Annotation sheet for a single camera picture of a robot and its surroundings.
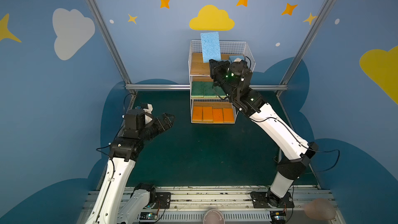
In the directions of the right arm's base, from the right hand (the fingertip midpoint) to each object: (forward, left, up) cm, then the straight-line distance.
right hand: (210, 56), depth 61 cm
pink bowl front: (-49, -5, -52) cm, 72 cm away
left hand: (-15, +18, -23) cm, 33 cm away
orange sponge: (+8, +7, -50) cm, 51 cm away
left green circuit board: (-50, +26, -53) cm, 77 cm away
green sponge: (+7, +6, -26) cm, 28 cm away
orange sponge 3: (+8, -7, -50) cm, 51 cm away
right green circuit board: (-47, -35, -54) cm, 80 cm away
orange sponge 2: (+8, 0, -50) cm, 51 cm away
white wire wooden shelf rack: (+18, +1, -52) cm, 55 cm away
